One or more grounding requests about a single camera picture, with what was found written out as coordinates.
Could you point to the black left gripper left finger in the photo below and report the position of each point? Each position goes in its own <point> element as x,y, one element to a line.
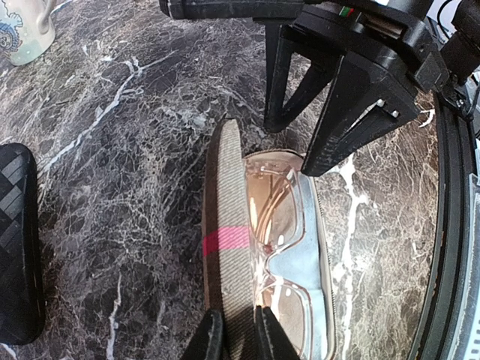
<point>207,342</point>

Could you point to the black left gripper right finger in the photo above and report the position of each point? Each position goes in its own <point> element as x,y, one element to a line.
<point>271,339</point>

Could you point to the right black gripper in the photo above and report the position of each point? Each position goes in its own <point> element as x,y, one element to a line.
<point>376,59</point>

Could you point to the light blue cloth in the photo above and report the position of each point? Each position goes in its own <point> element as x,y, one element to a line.
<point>298,298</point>

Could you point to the clear pink-framed glasses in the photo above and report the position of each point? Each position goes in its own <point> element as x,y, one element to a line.
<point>271,176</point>

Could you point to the black checkered glasses case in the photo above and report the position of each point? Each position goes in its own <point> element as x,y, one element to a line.
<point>22,294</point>

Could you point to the white seahorse mug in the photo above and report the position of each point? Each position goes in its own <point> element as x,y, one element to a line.
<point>27,30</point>

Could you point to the black front rail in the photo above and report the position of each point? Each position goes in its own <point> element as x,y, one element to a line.
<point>446,295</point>

